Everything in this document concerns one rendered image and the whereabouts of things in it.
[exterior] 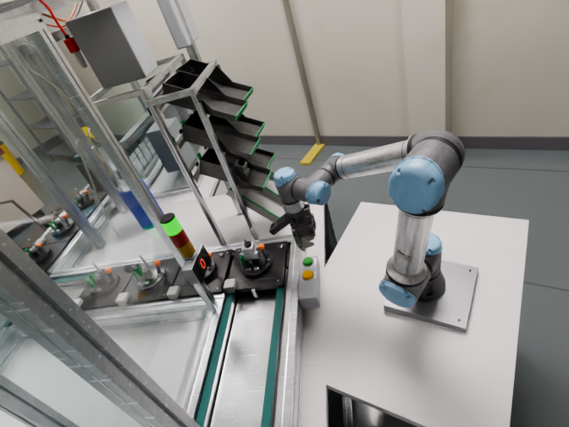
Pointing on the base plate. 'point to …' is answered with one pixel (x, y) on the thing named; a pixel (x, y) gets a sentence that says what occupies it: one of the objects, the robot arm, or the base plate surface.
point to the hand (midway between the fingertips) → (302, 248)
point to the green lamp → (173, 227)
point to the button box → (310, 287)
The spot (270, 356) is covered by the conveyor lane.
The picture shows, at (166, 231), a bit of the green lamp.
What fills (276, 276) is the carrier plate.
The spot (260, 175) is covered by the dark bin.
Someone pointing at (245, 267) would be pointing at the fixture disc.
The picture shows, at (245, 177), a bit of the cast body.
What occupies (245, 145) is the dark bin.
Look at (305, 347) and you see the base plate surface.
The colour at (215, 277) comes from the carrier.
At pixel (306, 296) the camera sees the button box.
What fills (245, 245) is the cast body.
